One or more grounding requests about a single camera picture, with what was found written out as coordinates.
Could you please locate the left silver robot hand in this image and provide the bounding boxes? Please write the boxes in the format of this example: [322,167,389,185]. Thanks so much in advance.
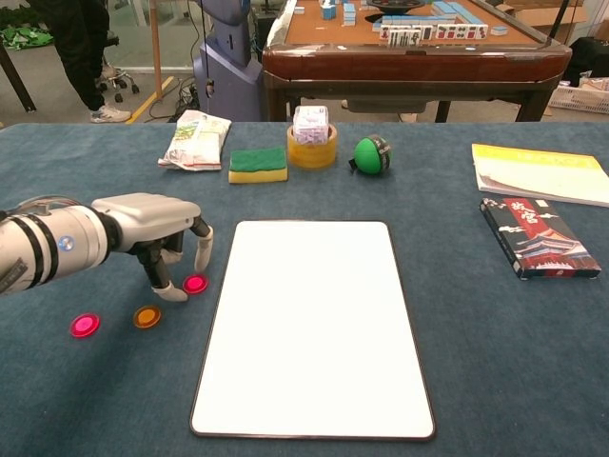
[89,192,215,304]

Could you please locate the pink disc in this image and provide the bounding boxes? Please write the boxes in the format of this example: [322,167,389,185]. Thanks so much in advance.
[182,274,209,296]
[69,312,102,340]

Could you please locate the orange disc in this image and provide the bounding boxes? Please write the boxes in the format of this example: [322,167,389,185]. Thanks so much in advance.
[132,305,164,330]

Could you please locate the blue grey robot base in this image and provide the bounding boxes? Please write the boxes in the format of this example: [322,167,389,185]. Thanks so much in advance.
[192,0,265,123]

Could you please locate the white snack bag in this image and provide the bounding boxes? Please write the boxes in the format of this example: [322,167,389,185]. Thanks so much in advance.
[157,109,233,172]

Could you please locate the green yellow sponge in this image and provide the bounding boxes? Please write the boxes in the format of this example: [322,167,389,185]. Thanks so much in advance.
[227,146,289,185]

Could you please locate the black office chair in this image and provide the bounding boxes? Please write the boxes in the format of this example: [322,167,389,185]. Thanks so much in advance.
[94,30,142,104]

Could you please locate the wooden pole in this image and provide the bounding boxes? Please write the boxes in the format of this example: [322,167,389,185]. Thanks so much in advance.
[148,0,164,101]

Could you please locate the yellow tape roll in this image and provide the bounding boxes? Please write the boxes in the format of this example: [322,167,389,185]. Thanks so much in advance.
[285,123,339,169]

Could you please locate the white purple tissue pack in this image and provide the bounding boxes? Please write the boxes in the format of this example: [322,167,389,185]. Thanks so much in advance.
[292,105,330,145]

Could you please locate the person in black trousers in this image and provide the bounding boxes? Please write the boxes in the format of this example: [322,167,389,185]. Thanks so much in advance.
[28,0,132,125]

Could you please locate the black table leg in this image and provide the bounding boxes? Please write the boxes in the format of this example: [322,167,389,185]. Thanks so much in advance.
[0,42,38,114]

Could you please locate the blue felt table cover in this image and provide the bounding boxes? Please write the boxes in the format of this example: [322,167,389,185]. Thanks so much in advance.
[0,121,609,457]

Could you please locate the white magnetic board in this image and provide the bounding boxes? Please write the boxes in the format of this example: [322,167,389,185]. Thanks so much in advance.
[188,219,437,442]

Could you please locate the green material pile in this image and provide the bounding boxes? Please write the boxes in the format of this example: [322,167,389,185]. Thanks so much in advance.
[0,23,53,51]

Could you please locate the brown mahjong table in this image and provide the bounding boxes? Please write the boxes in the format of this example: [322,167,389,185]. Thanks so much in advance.
[261,0,574,124]

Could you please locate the mahjong tiles with black prints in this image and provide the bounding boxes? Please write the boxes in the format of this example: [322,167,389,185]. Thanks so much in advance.
[386,27,422,48]

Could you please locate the black bowl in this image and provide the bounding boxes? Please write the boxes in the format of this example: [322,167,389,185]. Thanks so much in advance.
[365,0,427,14]

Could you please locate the mahjong tiles with red prints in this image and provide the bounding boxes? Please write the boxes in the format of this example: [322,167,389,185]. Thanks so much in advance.
[421,23,490,41]

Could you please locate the dark red patterned box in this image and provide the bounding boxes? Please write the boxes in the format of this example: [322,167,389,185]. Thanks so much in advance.
[479,196,602,281]

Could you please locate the yellow white notebook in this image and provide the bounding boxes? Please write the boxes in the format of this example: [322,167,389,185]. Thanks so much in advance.
[471,143,609,209]

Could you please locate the white plastic basket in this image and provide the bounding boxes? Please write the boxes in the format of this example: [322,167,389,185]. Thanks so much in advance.
[546,83,609,115]

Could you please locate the black bag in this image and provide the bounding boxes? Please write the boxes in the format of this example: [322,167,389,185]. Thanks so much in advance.
[563,36,609,89]

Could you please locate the black cable bundle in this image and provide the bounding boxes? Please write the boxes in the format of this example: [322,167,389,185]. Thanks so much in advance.
[149,78,201,124]

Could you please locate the hanging black pendant cable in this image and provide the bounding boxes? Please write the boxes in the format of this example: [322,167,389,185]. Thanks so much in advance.
[198,0,215,99]

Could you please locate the green ball with black strap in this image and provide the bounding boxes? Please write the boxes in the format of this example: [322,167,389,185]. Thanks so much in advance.
[348,134,394,175]

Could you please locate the blue backed mahjong tile wall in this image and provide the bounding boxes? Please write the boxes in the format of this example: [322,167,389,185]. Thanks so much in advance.
[373,13,458,28]

